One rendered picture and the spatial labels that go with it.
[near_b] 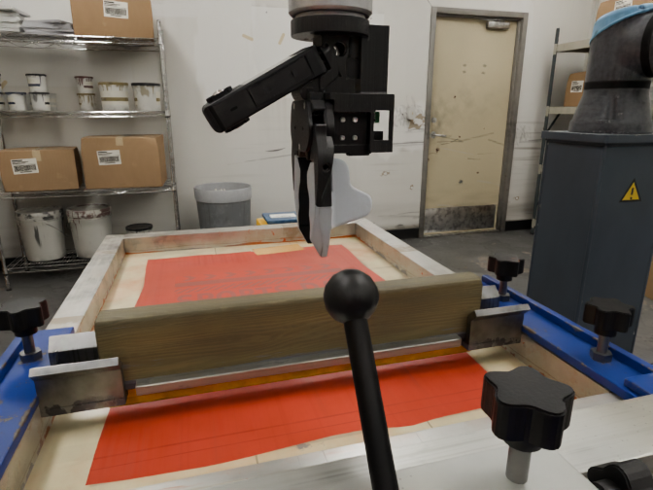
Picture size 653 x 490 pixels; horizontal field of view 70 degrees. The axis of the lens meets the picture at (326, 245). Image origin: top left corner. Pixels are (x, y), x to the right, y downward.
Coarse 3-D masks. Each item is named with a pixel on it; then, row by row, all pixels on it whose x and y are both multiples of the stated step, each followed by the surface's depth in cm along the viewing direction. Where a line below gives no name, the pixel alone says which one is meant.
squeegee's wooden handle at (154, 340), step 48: (384, 288) 50; (432, 288) 51; (480, 288) 53; (96, 336) 42; (144, 336) 44; (192, 336) 45; (240, 336) 46; (288, 336) 48; (336, 336) 49; (384, 336) 51; (432, 336) 53
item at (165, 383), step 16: (448, 336) 53; (336, 352) 49; (384, 352) 50; (400, 352) 51; (416, 352) 51; (224, 368) 46; (240, 368) 46; (256, 368) 46; (272, 368) 47; (288, 368) 47; (304, 368) 48; (144, 384) 44; (160, 384) 44; (176, 384) 44; (192, 384) 45; (208, 384) 45
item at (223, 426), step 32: (192, 256) 95; (224, 256) 95; (160, 288) 78; (288, 384) 51; (128, 416) 45; (160, 416) 45; (192, 416) 45; (224, 416) 45; (256, 416) 45; (288, 416) 45; (320, 416) 45; (96, 448) 41; (128, 448) 41; (160, 448) 41; (192, 448) 41; (224, 448) 41; (256, 448) 41; (96, 480) 38
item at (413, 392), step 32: (256, 256) 95; (288, 256) 95; (352, 256) 95; (320, 384) 51; (352, 384) 51; (384, 384) 51; (416, 384) 51; (448, 384) 51; (480, 384) 51; (352, 416) 45; (416, 416) 45
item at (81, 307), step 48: (144, 240) 97; (192, 240) 100; (240, 240) 103; (288, 240) 106; (384, 240) 94; (96, 288) 69; (528, 336) 54; (576, 384) 47; (48, 432) 43; (432, 432) 38; (0, 480) 33; (192, 480) 33
